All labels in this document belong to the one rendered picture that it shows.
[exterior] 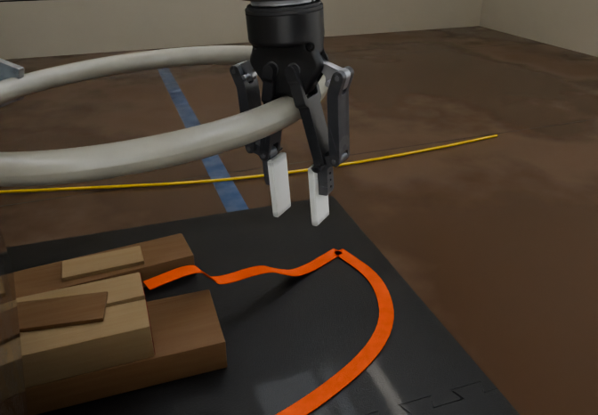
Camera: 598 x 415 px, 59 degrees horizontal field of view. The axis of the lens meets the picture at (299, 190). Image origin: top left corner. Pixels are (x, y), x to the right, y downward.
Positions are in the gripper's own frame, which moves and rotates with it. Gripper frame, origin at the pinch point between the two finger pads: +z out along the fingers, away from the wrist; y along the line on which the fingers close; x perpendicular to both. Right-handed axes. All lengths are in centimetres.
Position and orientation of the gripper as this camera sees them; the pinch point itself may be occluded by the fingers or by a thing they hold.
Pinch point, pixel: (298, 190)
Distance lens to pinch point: 59.2
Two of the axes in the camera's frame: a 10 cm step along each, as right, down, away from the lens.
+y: -8.6, -1.7, 4.8
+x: -5.0, 4.2, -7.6
